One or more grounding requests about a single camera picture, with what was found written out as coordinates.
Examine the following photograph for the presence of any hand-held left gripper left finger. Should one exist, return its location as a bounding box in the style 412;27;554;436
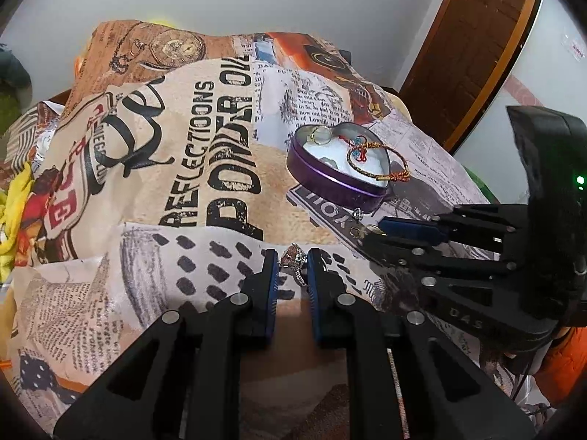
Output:
54;248;280;440

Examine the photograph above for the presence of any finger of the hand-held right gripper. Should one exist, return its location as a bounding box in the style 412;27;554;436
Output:
380;204;529;254
358;234;551;353

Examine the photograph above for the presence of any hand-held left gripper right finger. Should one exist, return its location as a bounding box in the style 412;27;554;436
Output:
306;247;537;440

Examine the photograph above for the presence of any silver ring with pink stone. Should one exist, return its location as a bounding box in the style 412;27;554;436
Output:
281;244;308;285

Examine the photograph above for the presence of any gold braided bracelet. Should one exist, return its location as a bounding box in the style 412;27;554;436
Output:
346;144;411;183

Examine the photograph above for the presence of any red string bracelet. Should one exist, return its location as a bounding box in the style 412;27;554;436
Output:
349;136;371;162

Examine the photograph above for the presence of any purple heart-shaped tin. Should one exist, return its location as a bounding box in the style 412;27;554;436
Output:
287;123;390;209

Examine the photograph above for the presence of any person's right forearm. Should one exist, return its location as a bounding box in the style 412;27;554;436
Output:
534;325;587;408

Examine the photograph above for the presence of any printed blanket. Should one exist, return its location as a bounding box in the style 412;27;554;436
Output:
11;18;519;440

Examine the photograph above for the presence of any white label sticker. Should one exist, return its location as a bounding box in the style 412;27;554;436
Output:
564;37;587;61

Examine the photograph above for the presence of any brown wooden door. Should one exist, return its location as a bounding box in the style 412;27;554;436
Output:
399;0;544;154

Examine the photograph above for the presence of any yellow cloth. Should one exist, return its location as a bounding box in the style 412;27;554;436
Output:
0;160;40;280

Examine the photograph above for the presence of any striped orange blanket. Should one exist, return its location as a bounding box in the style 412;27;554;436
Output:
7;100;67;168

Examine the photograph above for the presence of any green bag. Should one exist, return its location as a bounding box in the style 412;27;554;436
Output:
0;92;23;136

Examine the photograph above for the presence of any black cable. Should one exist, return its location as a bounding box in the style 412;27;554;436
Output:
507;357;553;422

